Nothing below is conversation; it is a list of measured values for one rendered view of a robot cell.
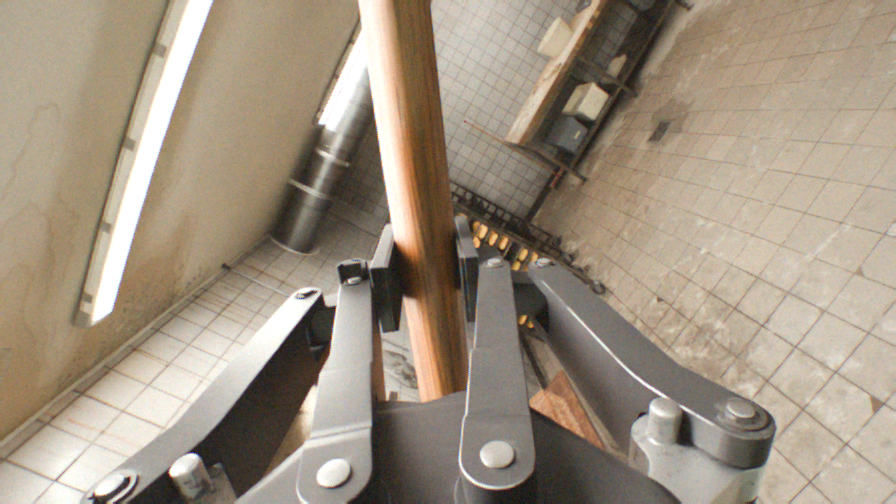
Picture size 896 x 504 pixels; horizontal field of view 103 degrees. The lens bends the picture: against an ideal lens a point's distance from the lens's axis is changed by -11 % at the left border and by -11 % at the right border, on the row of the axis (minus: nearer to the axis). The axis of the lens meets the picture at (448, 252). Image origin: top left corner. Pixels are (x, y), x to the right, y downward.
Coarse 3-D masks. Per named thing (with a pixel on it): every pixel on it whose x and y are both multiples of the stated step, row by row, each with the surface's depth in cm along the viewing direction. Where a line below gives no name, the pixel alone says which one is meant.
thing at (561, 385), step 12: (564, 372) 225; (552, 384) 226; (564, 384) 216; (564, 396) 211; (576, 396) 204; (576, 408) 197; (588, 408) 200; (576, 420) 193; (588, 420) 186; (588, 432) 182; (600, 432) 183; (600, 444) 171; (612, 444) 178; (624, 456) 173
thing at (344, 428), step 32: (352, 288) 15; (352, 320) 12; (352, 352) 11; (320, 384) 9; (352, 384) 9; (384, 384) 13; (320, 416) 8; (352, 416) 8; (320, 448) 6; (352, 448) 6; (320, 480) 6; (352, 480) 6
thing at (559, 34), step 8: (552, 24) 444; (560, 24) 417; (552, 32) 450; (560, 32) 418; (568, 32) 422; (544, 40) 455; (552, 40) 421; (560, 40) 422; (568, 40) 423; (544, 48) 431; (552, 48) 428; (560, 48) 427; (552, 56) 442
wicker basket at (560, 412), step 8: (544, 392) 204; (544, 400) 208; (552, 400) 200; (560, 400) 206; (544, 408) 210; (552, 408) 192; (560, 408) 197; (568, 408) 201; (552, 416) 210; (560, 416) 189; (568, 416) 193; (568, 424) 186; (576, 424) 190; (576, 432) 182
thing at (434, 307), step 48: (384, 0) 15; (384, 48) 16; (432, 48) 16; (384, 96) 16; (432, 96) 17; (384, 144) 17; (432, 144) 17; (432, 192) 18; (432, 240) 18; (432, 288) 19; (432, 336) 20; (432, 384) 21
